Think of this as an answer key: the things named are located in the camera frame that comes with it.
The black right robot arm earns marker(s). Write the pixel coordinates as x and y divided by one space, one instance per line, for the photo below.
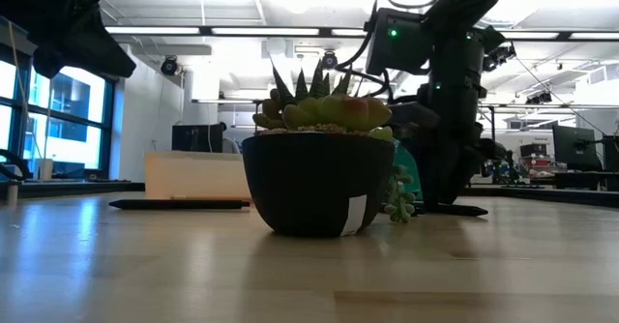
454 4

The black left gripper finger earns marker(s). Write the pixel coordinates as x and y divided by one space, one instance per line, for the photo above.
82 52

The orange plastic tray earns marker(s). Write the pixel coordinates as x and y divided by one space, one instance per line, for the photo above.
193 175

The long ceiling light strip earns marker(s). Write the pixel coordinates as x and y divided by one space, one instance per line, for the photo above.
152 30
266 31
595 36

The black ceiling spotlight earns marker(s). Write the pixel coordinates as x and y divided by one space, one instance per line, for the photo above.
329 60
169 66

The black pen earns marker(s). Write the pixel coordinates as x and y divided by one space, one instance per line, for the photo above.
469 211
179 204

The small white box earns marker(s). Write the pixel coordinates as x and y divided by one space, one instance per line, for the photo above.
43 169

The large glass window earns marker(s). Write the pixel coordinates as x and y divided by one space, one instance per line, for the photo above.
72 120

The succulent plant in black pot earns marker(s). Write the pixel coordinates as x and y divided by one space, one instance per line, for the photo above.
314 183

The black computer monitor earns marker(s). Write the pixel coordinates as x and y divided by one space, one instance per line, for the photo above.
196 138
574 146

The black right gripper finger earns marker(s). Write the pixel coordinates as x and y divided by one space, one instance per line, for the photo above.
458 183
439 183

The person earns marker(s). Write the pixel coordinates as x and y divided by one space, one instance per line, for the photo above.
231 145

